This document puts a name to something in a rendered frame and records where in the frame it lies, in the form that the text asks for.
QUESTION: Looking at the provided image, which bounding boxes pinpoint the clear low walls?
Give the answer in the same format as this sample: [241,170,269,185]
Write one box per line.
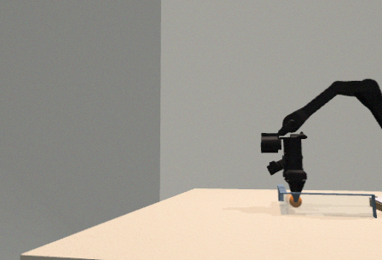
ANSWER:
[278,189,375,218]

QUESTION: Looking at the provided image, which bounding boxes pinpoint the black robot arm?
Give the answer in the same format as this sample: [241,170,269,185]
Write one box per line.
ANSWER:
[261,79,382,175]

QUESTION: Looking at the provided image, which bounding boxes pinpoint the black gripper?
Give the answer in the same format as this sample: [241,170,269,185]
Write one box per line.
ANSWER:
[282,153,307,192]

